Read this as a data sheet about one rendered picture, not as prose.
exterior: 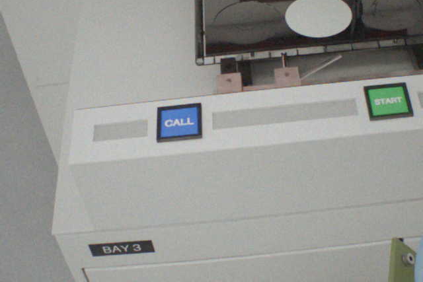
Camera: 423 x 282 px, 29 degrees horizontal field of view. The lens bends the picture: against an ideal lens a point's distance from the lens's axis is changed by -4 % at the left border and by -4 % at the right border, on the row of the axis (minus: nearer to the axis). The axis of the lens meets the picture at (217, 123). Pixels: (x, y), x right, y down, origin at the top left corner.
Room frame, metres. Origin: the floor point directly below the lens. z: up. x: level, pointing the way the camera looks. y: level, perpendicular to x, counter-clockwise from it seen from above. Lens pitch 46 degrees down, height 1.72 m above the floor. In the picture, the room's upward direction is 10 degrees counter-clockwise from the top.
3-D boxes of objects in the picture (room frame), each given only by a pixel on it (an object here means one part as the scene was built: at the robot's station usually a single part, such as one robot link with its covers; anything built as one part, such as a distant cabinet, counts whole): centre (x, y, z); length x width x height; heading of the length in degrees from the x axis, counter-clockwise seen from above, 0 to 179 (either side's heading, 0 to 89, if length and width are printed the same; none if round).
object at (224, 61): (0.89, -0.03, 0.90); 0.04 x 0.02 x 0.03; 175
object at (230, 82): (0.83, -0.02, 0.89); 0.08 x 0.03 x 0.03; 175
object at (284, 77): (0.82, -0.10, 0.89); 0.08 x 0.03 x 0.03; 175
